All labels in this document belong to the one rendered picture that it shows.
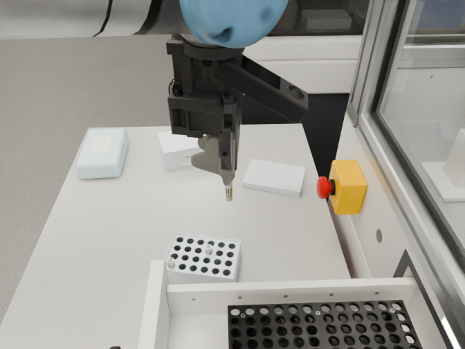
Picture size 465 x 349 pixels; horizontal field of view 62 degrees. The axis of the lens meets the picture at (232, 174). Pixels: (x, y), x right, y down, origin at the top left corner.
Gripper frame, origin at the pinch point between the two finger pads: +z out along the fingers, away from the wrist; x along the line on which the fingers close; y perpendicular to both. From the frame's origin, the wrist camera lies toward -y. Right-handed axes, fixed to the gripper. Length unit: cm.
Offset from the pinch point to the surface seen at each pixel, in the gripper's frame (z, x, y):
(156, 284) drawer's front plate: 4.9, 16.4, 6.9
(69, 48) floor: 98, -260, 183
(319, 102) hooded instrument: 21, -61, -16
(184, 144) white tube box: 16.6, -28.4, 15.7
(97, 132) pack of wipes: 17, -31, 38
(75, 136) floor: 98, -135, 117
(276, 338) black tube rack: 7.7, 19.6, -8.2
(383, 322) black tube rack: 7.7, 15.6, -20.8
